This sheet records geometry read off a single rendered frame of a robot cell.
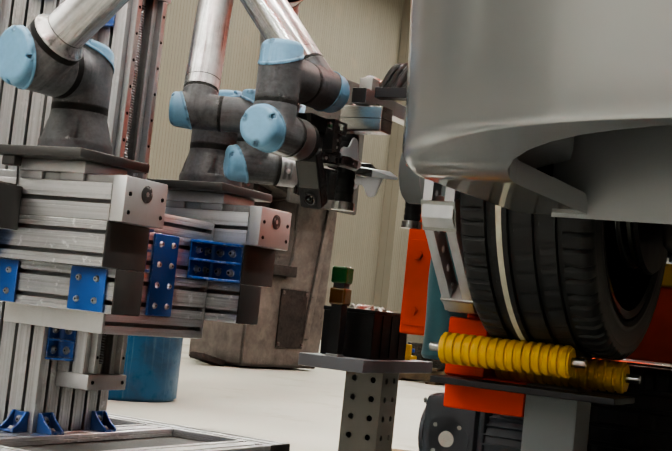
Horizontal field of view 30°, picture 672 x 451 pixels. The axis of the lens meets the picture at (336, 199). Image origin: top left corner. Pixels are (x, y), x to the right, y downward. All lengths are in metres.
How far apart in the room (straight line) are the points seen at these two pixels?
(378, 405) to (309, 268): 7.62
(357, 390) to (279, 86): 1.19
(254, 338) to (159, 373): 3.91
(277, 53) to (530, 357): 0.70
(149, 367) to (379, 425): 3.32
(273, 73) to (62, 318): 0.82
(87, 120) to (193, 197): 0.47
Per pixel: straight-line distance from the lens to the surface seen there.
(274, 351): 10.43
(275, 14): 2.32
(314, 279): 10.73
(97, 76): 2.59
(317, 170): 2.25
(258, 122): 2.10
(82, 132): 2.57
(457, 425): 2.66
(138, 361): 6.30
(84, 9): 2.44
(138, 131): 2.88
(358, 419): 3.12
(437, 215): 2.21
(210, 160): 2.96
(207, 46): 2.67
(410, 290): 2.93
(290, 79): 2.13
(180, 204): 2.98
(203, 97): 2.62
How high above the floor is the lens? 0.56
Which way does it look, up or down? 5 degrees up
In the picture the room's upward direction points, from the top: 6 degrees clockwise
